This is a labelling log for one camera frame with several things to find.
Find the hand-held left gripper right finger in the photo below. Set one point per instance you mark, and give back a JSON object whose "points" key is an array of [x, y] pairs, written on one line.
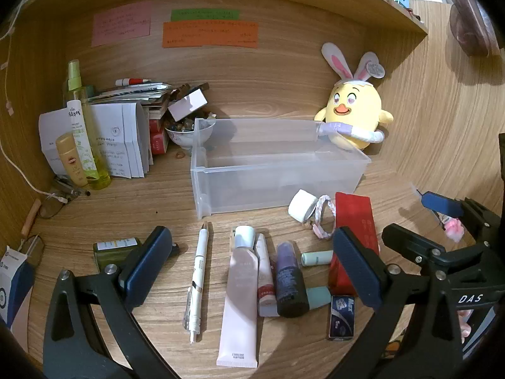
{"points": [[357, 272]]}

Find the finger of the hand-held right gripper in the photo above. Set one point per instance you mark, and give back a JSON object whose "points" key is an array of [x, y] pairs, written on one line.
{"points": [[442, 204], [410, 243]]}

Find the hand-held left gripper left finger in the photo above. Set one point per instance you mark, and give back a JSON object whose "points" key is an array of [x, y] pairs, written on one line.
{"points": [[148, 262]]}

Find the small blue box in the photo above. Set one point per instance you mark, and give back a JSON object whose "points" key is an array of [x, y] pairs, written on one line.
{"points": [[341, 318]]}

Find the white pen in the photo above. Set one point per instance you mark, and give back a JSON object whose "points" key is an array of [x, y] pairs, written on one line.
{"points": [[197, 280]]}

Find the red packet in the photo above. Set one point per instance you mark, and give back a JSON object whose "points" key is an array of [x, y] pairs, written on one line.
{"points": [[355, 215]]}

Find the purple bottle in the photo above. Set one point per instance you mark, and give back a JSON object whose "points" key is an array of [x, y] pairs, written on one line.
{"points": [[290, 280]]}

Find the small white and red tube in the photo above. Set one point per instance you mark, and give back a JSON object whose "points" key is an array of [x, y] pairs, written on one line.
{"points": [[265, 280]]}

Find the pink cosmetic tube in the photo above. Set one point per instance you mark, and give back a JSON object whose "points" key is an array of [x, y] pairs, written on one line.
{"points": [[238, 304]]}

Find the clear plastic storage bin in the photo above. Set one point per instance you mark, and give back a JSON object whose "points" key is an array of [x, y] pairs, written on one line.
{"points": [[276, 181]]}

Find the person's right hand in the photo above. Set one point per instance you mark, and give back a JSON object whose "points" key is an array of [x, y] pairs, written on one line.
{"points": [[466, 325]]}

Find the pink fluffy trinket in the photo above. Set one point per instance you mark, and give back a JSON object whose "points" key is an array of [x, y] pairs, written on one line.
{"points": [[453, 227]]}

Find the eraser with green sleeve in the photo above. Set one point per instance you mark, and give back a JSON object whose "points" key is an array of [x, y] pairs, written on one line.
{"points": [[114, 249]]}

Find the mint lip balm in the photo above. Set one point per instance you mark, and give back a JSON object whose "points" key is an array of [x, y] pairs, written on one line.
{"points": [[317, 258]]}

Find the white tape roll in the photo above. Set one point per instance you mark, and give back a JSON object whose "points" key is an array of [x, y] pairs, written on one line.
{"points": [[300, 206]]}

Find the eyeglasses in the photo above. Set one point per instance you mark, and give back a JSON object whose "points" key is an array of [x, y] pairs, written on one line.
{"points": [[57, 201]]}

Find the white folded paper leaflets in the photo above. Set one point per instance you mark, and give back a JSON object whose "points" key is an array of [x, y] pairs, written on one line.
{"points": [[118, 146]]}

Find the yellow chick plush toy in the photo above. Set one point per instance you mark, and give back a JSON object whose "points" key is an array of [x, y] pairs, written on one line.
{"points": [[357, 110]]}

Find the red cardboard boxes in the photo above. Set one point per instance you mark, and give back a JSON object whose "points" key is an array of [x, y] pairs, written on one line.
{"points": [[157, 136]]}

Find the yellow sunscreen tube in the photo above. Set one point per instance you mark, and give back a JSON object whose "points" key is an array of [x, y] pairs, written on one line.
{"points": [[71, 160]]}

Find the bowl of small stones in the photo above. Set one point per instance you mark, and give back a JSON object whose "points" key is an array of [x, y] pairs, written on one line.
{"points": [[183, 132]]}

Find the white and blue carton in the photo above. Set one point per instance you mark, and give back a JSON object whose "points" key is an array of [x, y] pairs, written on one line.
{"points": [[14, 284]]}

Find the green spray bottle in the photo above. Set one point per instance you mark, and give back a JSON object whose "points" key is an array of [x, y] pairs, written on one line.
{"points": [[85, 126]]}

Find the white card box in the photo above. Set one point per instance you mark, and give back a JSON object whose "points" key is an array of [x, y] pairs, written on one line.
{"points": [[188, 104]]}

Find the stack of papers and packets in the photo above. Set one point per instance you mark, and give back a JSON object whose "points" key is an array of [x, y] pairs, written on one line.
{"points": [[134, 92]]}

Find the red and white marker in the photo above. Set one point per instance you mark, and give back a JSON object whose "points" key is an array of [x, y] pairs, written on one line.
{"points": [[132, 81]]}

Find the brown wooden ornament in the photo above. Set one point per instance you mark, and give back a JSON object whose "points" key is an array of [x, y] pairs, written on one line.
{"points": [[469, 19]]}

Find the orange sticky note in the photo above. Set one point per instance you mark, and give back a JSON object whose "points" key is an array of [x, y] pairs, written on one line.
{"points": [[211, 34]]}

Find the pink sticky note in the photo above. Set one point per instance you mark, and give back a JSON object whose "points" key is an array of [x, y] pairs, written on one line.
{"points": [[121, 23]]}

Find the green sticky note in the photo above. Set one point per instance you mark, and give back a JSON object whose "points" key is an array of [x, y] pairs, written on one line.
{"points": [[205, 14]]}

